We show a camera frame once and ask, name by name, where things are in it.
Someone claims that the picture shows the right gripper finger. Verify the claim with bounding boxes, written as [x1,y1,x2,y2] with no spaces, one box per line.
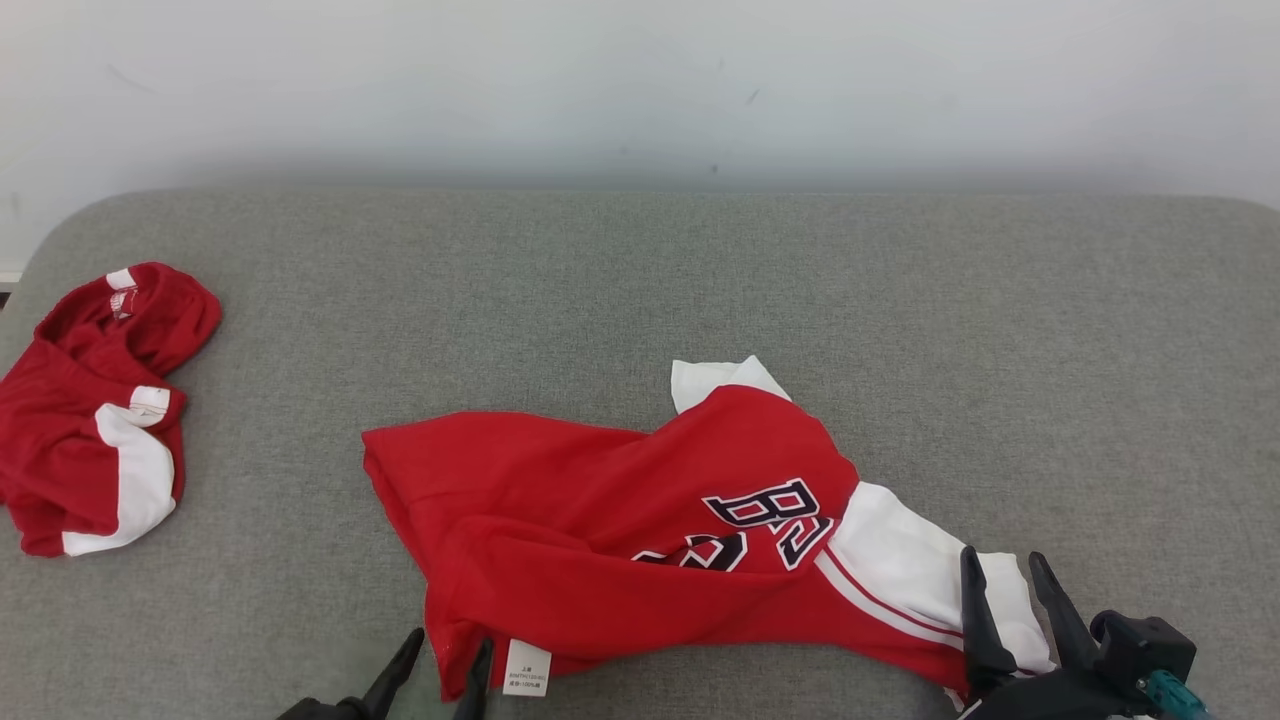
[960,545,1017,692]
[1028,552,1100,674]

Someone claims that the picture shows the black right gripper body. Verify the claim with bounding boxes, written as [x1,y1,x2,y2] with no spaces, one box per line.
[956,666,1153,720]

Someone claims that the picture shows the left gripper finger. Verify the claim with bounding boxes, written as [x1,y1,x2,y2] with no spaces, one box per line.
[360,627,427,720]
[452,638,496,720]

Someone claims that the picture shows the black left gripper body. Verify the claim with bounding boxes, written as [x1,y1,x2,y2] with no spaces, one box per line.
[275,696,367,720]

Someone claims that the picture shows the red jersey with navy letters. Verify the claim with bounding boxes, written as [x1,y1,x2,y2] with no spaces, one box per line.
[362,355,1057,703]

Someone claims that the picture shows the red shorts with white trim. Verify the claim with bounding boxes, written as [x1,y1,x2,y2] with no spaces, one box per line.
[0,262,223,558]

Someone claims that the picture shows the grey fabric sofa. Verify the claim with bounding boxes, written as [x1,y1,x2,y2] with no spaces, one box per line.
[0,188,1280,720]

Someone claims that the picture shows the teal cable connector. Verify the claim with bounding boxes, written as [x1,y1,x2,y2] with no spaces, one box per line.
[1140,670,1213,720]

